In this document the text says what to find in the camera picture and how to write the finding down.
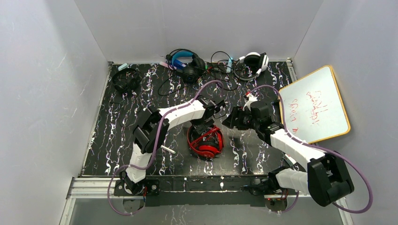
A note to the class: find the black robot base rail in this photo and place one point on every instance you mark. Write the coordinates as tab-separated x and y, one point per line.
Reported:
209	190

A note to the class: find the yellow framed whiteboard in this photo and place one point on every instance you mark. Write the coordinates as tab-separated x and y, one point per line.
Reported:
313	107

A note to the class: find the light blue marker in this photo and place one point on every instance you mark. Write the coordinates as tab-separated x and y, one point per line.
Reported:
229	65

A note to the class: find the white headphones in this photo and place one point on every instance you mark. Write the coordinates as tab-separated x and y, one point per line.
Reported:
257	63

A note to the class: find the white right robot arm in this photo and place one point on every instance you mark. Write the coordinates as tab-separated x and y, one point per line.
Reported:
326	178

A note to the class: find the blue black headphones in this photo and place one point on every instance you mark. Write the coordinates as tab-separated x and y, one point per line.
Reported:
189	72

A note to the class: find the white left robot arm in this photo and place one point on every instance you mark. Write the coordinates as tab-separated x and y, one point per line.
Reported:
152	126

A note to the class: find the white green marker pen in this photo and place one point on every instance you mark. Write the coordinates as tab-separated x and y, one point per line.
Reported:
168	149

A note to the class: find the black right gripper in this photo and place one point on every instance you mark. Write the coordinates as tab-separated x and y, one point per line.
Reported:
235	121

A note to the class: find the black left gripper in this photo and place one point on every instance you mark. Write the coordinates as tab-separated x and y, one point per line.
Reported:
204	128

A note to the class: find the pink marker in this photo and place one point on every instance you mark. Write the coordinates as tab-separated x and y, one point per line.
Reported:
166	65

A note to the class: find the red headphones with cable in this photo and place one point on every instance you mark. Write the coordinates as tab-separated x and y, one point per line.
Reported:
207	144

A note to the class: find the mint eraser block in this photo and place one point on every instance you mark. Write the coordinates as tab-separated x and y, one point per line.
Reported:
122	66

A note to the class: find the small white red box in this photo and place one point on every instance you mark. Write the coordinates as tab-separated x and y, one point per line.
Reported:
289	160

